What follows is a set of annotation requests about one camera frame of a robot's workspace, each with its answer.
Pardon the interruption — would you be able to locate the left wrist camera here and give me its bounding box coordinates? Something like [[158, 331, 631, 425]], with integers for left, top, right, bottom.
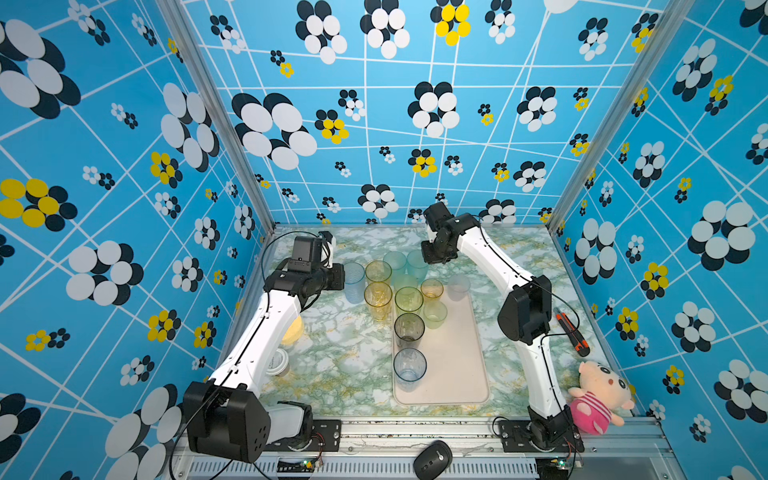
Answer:
[[318, 231, 336, 268]]

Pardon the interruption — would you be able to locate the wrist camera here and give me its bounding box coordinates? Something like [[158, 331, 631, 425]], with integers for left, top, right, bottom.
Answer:
[[318, 231, 336, 268], [424, 202, 454, 232]]

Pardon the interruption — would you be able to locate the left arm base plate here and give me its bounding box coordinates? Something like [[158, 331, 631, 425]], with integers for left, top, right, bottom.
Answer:
[[265, 419, 342, 453]]

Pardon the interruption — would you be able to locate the aluminium front frame rail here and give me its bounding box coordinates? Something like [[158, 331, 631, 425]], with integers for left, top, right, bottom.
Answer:
[[165, 417, 685, 479]]

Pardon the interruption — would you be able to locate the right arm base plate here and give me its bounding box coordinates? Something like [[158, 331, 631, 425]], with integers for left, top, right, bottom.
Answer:
[[492, 418, 585, 455]]

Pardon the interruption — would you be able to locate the light green cup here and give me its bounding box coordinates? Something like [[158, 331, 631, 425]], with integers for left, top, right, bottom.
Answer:
[[422, 300, 448, 329]]

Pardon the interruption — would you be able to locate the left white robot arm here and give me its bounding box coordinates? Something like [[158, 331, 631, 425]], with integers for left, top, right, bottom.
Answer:
[[183, 231, 345, 463]]

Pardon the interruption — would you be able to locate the blue-grey translucent cup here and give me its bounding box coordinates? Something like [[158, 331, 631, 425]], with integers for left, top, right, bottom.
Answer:
[[343, 262, 366, 304]]

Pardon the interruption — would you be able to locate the grey-blue clear cup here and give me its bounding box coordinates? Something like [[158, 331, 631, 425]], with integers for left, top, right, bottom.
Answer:
[[393, 348, 427, 385]]

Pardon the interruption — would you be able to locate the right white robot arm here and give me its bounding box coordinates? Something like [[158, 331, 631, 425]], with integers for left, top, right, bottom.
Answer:
[[421, 203, 573, 450]]

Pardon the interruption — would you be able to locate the amber cup back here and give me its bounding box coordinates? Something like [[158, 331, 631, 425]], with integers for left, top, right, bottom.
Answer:
[[364, 260, 393, 284]]

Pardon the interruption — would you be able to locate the black computer mouse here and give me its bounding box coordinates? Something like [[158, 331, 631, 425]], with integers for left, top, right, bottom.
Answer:
[[413, 440, 453, 480]]

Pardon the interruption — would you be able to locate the dark smoky cup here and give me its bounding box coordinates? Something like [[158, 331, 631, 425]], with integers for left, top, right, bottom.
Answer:
[[393, 312, 426, 349]]

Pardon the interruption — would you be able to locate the small amber cup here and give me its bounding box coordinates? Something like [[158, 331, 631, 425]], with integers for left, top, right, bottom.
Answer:
[[420, 278, 445, 302]]

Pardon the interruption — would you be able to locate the clear colourless cup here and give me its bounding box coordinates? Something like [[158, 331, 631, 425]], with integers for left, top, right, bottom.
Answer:
[[446, 274, 471, 302]]

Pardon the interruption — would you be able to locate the teal cup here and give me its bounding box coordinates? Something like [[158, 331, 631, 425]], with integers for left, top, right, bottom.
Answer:
[[383, 251, 407, 286], [406, 250, 429, 283]]

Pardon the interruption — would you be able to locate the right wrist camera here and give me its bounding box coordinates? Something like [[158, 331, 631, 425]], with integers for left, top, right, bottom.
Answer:
[[424, 202, 454, 232]]

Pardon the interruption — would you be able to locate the pink plush doll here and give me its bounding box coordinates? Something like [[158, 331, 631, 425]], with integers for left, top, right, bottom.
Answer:
[[568, 361, 635, 435]]

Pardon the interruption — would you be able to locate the amber cup front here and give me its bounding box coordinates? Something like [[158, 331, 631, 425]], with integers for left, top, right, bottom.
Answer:
[[364, 282, 393, 321]]

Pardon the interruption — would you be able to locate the red black utility knife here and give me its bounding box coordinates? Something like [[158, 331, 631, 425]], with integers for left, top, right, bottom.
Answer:
[[556, 311, 591, 358]]

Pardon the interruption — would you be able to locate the beige plastic tray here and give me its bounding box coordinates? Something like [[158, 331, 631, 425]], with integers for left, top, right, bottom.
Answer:
[[392, 295, 490, 406]]

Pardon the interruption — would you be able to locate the green translucent cup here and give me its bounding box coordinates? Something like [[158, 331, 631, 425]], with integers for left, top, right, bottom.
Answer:
[[394, 286, 424, 315]]

